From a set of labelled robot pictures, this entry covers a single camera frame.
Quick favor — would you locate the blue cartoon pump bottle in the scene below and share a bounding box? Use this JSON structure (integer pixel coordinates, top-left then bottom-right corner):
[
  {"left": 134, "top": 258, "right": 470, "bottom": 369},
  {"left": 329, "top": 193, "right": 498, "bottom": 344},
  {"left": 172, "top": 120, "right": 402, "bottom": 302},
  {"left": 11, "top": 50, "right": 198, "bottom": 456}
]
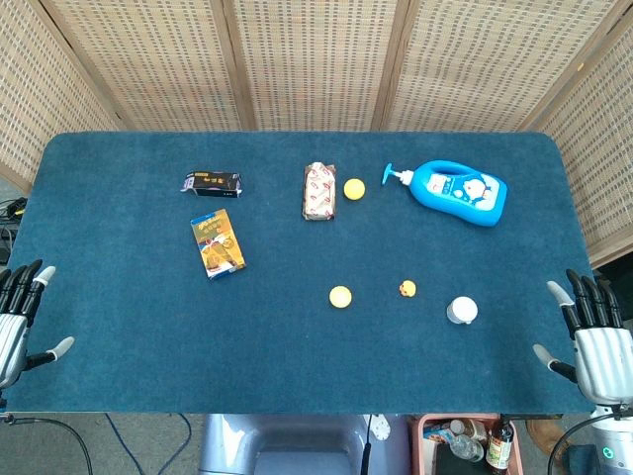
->
[{"left": 381, "top": 158, "right": 509, "bottom": 229}]

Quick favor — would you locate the thin black cable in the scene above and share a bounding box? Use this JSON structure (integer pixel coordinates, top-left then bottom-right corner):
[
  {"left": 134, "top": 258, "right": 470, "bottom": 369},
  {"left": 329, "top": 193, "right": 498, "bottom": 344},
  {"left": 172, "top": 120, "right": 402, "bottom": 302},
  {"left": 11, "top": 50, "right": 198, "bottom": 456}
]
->
[{"left": 359, "top": 413, "right": 374, "bottom": 475}]

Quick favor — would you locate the small white jar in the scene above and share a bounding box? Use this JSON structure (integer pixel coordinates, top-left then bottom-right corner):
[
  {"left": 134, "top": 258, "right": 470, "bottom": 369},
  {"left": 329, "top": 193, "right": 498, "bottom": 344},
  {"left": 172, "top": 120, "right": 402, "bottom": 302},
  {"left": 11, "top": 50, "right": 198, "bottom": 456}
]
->
[{"left": 446, "top": 295, "right": 480, "bottom": 326}]

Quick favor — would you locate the pink plastic bin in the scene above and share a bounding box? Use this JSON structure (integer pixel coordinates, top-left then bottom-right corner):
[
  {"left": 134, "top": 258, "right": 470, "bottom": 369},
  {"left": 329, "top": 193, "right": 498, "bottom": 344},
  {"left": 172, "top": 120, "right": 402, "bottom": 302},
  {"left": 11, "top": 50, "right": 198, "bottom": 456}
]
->
[{"left": 410, "top": 413, "right": 524, "bottom": 475}]

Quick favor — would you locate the blue snack packet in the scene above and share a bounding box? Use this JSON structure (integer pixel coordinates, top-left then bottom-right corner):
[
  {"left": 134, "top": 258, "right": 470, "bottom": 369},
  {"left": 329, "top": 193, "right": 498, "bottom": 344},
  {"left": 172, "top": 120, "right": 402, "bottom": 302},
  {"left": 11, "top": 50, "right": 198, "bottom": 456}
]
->
[{"left": 423, "top": 420, "right": 455, "bottom": 445}]

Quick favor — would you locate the wrapped red white snack bar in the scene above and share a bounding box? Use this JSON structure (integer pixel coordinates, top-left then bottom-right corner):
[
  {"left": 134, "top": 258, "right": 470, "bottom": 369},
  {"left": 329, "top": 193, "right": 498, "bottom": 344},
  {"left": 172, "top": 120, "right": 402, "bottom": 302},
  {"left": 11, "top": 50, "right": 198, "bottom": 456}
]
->
[{"left": 301, "top": 161, "right": 339, "bottom": 222}]

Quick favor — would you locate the black floor cable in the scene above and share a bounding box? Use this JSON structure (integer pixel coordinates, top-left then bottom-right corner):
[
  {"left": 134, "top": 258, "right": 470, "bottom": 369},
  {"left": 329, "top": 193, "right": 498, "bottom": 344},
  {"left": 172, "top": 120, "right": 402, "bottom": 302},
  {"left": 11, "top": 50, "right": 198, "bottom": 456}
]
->
[{"left": 0, "top": 415, "right": 95, "bottom": 475}]

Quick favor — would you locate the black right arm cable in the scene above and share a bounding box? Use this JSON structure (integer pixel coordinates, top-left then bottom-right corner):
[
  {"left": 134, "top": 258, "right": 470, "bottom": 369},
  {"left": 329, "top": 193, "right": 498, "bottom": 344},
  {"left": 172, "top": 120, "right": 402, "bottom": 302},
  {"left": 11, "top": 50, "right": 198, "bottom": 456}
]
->
[{"left": 546, "top": 414, "right": 602, "bottom": 475}]

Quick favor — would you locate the black equipment box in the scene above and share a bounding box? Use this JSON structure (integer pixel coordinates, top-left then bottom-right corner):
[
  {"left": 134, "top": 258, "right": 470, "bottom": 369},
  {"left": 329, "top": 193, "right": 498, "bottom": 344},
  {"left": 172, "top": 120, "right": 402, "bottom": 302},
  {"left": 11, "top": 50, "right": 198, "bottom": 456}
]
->
[{"left": 594, "top": 254, "right": 633, "bottom": 304}]

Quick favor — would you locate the white power strip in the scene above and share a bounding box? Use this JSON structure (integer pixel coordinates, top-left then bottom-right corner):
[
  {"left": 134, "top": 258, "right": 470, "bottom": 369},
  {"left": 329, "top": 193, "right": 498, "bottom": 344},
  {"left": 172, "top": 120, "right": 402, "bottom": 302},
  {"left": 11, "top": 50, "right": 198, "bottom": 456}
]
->
[{"left": 370, "top": 413, "right": 393, "bottom": 441}]

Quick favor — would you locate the black carton box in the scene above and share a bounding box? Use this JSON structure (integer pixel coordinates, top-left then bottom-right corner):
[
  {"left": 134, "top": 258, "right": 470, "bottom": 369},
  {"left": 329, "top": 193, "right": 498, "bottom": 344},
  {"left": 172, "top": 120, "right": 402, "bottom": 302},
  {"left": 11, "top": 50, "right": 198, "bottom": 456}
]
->
[{"left": 179, "top": 170, "right": 244, "bottom": 199}]

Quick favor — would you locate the clear plastic bottle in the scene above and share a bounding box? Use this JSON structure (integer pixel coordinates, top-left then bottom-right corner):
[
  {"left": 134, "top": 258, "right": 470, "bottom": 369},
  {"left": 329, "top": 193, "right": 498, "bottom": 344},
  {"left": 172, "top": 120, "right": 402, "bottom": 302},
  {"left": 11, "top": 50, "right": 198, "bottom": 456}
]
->
[{"left": 448, "top": 420, "right": 486, "bottom": 463}]

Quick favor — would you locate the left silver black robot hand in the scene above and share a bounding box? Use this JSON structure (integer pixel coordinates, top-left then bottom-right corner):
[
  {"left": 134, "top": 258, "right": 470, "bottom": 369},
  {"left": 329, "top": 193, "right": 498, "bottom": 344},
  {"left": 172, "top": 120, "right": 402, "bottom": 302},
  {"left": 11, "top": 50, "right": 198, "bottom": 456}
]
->
[{"left": 0, "top": 258, "right": 76, "bottom": 390}]

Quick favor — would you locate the black cable bundle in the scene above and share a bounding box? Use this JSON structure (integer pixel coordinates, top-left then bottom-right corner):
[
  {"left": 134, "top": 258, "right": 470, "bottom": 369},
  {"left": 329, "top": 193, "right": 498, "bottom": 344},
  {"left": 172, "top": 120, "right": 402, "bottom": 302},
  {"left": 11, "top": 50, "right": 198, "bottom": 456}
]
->
[{"left": 0, "top": 196, "right": 29, "bottom": 264}]

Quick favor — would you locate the woven folding screen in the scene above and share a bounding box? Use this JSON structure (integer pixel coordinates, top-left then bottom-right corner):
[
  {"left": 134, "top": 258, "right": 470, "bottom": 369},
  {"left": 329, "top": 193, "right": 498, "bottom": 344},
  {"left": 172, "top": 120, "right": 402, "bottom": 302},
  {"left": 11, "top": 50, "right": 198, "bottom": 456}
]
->
[{"left": 0, "top": 0, "right": 633, "bottom": 269}]

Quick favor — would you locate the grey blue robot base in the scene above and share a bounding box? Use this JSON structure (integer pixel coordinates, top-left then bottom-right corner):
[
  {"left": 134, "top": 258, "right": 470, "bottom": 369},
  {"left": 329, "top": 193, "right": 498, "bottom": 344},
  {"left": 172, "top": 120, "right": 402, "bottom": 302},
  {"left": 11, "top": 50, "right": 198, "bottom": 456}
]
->
[{"left": 197, "top": 413, "right": 411, "bottom": 475}]

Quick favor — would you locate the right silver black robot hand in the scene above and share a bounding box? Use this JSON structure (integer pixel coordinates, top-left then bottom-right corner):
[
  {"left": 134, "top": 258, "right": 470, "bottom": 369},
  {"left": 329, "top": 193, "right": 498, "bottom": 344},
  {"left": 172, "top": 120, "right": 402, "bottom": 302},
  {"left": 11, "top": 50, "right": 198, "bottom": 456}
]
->
[{"left": 532, "top": 268, "right": 633, "bottom": 407}]

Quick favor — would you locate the blue floor cable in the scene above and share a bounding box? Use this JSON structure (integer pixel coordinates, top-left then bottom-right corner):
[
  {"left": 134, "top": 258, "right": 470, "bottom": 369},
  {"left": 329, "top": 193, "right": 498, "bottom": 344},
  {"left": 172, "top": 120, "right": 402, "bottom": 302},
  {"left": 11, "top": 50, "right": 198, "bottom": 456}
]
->
[{"left": 104, "top": 413, "right": 193, "bottom": 475}]

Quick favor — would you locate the yellow round toy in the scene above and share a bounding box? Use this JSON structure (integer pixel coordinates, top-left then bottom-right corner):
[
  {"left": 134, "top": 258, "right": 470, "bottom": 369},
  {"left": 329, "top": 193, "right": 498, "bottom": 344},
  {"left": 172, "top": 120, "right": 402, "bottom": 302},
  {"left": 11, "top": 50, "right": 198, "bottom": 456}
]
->
[{"left": 328, "top": 285, "right": 354, "bottom": 311}]

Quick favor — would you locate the blue table mat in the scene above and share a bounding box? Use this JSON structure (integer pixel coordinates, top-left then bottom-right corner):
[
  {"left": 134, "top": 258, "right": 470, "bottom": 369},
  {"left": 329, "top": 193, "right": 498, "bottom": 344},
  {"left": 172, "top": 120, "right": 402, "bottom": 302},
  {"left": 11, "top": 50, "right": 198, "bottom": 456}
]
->
[{"left": 3, "top": 131, "right": 599, "bottom": 415}]

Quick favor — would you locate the blue orange food box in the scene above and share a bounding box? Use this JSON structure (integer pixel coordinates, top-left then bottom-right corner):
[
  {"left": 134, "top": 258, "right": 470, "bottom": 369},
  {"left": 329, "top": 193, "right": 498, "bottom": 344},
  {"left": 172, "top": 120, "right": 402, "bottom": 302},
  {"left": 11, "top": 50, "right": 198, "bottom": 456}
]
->
[{"left": 189, "top": 208, "right": 247, "bottom": 282}]

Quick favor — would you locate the brown glass bottle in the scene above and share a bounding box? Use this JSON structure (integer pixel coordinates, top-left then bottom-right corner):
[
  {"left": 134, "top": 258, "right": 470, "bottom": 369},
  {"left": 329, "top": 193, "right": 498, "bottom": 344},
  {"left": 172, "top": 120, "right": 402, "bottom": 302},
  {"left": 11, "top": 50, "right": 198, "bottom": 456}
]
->
[{"left": 486, "top": 417, "right": 515, "bottom": 471}]

